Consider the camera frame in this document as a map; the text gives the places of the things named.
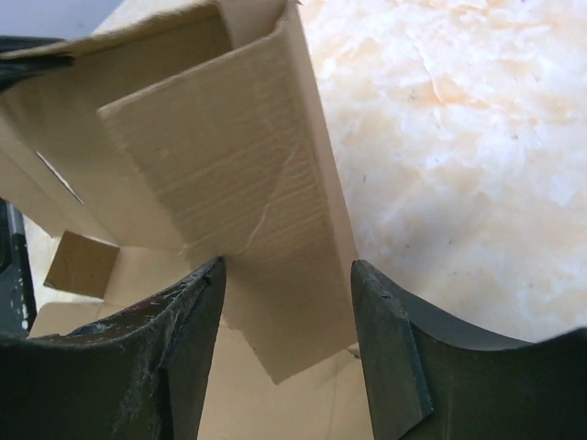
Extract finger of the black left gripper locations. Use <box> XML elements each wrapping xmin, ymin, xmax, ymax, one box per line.
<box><xmin>1</xmin><ymin>36</ymin><xmax>74</xmax><ymax>92</ymax></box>

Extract brown cardboard box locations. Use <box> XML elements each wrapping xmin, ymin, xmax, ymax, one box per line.
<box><xmin>1</xmin><ymin>1</ymin><xmax>371</xmax><ymax>439</ymax></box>

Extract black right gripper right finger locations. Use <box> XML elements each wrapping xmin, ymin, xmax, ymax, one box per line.
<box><xmin>351</xmin><ymin>260</ymin><xmax>586</xmax><ymax>439</ymax></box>

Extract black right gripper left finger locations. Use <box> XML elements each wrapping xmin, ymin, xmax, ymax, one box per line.
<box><xmin>1</xmin><ymin>258</ymin><xmax>227</xmax><ymax>439</ymax></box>

